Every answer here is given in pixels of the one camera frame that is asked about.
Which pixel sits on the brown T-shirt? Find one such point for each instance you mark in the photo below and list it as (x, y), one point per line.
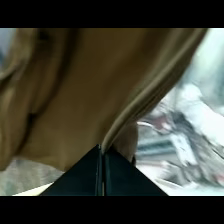
(86, 93)

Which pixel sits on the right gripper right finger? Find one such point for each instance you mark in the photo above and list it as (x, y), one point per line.
(126, 180)

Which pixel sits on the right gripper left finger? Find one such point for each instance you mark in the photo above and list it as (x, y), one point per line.
(83, 178)

